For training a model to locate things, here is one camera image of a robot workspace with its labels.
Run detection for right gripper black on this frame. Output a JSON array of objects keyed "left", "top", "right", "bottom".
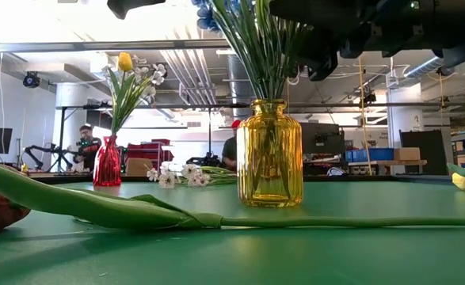
[{"left": 269, "top": 0, "right": 415, "bottom": 82}]

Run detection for blue artificial flower bunch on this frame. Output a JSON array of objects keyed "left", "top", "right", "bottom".
[{"left": 192, "top": 0, "right": 275, "bottom": 100}]

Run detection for white artificial flower spray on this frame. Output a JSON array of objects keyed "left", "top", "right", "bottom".
[
  {"left": 147, "top": 162, "right": 239, "bottom": 189},
  {"left": 100, "top": 55, "right": 169, "bottom": 138}
]

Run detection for yellow ribbed glass vase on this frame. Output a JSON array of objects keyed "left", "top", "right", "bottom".
[{"left": 235, "top": 98, "right": 305, "bottom": 209}]

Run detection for red glass vase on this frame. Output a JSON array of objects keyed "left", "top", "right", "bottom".
[{"left": 92, "top": 134, "right": 123, "bottom": 188}]

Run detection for blue storage bins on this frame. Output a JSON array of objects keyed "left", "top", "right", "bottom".
[{"left": 345, "top": 147, "right": 395, "bottom": 163}]

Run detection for wooden background table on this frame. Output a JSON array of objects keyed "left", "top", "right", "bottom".
[{"left": 349, "top": 159, "right": 428, "bottom": 176}]

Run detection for brown cardboard box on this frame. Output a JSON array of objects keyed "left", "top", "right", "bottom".
[
  {"left": 393, "top": 146, "right": 421, "bottom": 162},
  {"left": 125, "top": 158, "right": 154, "bottom": 177}
]

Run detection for person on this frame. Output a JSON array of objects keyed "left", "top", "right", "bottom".
[
  {"left": 221, "top": 120, "right": 243, "bottom": 172},
  {"left": 72, "top": 123, "right": 103, "bottom": 173}
]

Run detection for black panel screen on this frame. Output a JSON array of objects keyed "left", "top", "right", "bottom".
[{"left": 398, "top": 129, "right": 449, "bottom": 175}]

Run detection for red tool cart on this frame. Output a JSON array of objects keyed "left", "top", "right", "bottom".
[{"left": 124, "top": 138, "right": 174, "bottom": 177}]

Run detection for green table mat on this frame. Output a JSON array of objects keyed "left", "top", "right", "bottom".
[{"left": 0, "top": 180, "right": 465, "bottom": 285}]

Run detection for yellow hanging cord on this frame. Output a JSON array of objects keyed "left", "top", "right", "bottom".
[{"left": 357, "top": 57, "right": 374, "bottom": 175}]

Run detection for gray vertical round duct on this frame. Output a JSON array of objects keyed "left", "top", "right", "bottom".
[{"left": 227, "top": 54, "right": 257, "bottom": 120}]

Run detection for silver ventilation duct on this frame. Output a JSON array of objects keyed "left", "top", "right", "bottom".
[{"left": 404, "top": 55, "right": 445, "bottom": 80}]

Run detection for black metal table frame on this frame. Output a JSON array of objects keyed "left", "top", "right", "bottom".
[{"left": 29, "top": 173, "right": 465, "bottom": 185}]

